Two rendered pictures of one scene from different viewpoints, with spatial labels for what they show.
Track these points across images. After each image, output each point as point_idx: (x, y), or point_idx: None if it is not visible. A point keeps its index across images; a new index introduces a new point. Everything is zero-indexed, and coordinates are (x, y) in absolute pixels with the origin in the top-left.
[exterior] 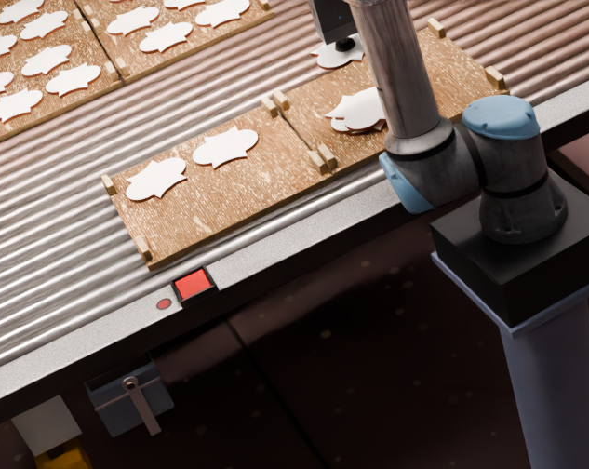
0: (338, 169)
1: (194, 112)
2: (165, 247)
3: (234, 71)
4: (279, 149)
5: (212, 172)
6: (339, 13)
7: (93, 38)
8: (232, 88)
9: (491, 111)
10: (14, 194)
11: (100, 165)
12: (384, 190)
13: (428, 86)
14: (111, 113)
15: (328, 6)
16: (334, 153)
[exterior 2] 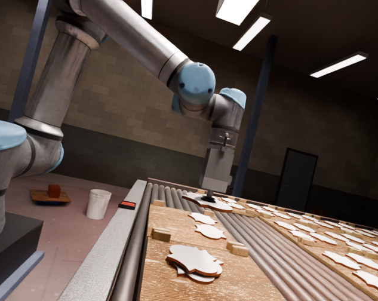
0: (148, 237)
1: (258, 245)
2: (156, 207)
3: (298, 267)
4: (192, 237)
5: (193, 225)
6: (205, 165)
7: (346, 251)
8: (279, 261)
9: None
10: (230, 217)
11: (233, 226)
12: (112, 246)
13: (34, 91)
14: (276, 239)
15: (206, 156)
16: (166, 243)
